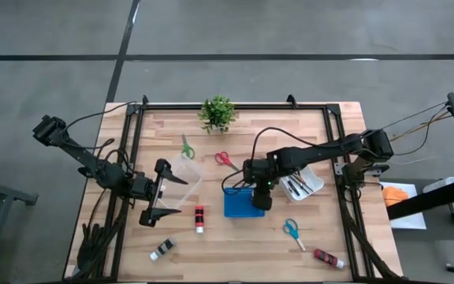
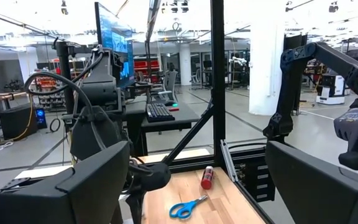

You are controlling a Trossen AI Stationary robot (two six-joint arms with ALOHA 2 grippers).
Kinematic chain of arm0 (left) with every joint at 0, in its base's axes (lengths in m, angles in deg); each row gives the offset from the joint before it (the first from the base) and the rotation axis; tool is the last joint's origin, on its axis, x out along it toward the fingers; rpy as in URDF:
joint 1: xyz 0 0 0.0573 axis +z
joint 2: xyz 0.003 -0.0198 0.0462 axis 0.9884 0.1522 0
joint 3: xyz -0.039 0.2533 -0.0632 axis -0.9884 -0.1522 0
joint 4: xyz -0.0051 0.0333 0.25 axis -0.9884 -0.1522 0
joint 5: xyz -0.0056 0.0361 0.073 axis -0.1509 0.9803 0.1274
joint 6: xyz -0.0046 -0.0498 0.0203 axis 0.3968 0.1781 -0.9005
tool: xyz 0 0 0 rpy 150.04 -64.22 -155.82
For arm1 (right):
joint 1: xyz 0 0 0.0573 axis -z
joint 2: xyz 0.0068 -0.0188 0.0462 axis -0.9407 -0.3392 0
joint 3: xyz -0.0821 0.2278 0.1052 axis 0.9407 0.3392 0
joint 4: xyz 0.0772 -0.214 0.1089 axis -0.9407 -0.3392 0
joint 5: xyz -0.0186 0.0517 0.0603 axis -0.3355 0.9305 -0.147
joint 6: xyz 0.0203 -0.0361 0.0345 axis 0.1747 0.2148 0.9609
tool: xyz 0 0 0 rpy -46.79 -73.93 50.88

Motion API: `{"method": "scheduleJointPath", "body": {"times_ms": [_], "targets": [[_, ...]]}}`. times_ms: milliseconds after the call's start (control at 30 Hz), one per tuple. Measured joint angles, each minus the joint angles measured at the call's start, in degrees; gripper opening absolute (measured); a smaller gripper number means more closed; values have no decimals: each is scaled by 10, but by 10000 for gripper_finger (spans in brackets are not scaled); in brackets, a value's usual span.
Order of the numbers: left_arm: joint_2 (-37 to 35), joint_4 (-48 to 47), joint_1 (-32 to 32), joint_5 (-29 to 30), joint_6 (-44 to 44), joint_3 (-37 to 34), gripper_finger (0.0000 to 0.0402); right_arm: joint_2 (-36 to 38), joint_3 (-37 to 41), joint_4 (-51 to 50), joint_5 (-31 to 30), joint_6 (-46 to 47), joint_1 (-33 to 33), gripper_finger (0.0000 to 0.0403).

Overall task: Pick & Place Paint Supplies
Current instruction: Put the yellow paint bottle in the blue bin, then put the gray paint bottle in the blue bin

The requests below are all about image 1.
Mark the small green potted plant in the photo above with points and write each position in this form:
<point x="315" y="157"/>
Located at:
<point x="217" y="114"/>

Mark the orange paint bottle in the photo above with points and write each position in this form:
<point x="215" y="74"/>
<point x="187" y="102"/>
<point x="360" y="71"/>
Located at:
<point x="199" y="219"/>

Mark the orange cloth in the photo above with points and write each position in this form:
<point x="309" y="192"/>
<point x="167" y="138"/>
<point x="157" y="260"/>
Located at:
<point x="394" y="196"/>

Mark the clear plastic container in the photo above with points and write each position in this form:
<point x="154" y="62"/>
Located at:
<point x="189" y="177"/>

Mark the white plastic bin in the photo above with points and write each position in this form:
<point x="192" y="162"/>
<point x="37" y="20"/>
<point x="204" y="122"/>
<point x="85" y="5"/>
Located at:
<point x="315" y="182"/>

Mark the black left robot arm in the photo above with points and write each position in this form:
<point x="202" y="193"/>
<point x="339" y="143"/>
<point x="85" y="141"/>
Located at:
<point x="89" y="161"/>

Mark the dark red paint bottle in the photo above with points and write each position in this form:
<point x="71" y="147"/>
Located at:
<point x="327" y="258"/>

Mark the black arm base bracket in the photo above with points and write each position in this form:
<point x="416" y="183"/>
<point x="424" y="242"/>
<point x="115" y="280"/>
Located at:
<point x="83" y="172"/>

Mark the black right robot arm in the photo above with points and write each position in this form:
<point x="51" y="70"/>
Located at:
<point x="317" y="152"/>

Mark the white paper sheet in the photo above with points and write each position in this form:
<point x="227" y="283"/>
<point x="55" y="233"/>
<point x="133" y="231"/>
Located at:
<point x="412" y="223"/>

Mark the black aluminium table frame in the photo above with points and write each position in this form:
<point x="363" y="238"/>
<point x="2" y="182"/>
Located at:
<point x="172" y="107"/>

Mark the black diagonal beam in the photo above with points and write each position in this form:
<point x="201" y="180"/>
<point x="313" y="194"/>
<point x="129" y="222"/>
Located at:
<point x="428" y="201"/>

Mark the blue plastic basket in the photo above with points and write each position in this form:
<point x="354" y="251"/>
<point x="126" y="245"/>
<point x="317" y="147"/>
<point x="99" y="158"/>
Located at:
<point x="239" y="207"/>

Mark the light grey cylinder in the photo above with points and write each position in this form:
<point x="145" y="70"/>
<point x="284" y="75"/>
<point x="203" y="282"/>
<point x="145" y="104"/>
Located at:
<point x="440" y="183"/>

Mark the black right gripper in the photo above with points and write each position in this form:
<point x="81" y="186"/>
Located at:
<point x="258" y="173"/>

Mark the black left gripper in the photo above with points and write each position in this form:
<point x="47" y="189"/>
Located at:
<point x="145" y="187"/>

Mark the dark grey side table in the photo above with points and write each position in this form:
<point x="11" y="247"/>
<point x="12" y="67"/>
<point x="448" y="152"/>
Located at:
<point x="14" y="194"/>

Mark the grey black paint bottle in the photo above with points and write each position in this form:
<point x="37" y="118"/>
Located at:
<point x="163" y="248"/>

